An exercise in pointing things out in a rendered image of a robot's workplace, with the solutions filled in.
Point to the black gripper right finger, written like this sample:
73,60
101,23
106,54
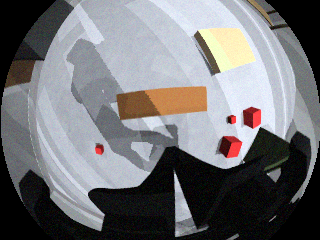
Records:
204,185

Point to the pale yellow square block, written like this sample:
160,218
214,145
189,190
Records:
225,48

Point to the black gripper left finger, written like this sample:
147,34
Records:
154,197

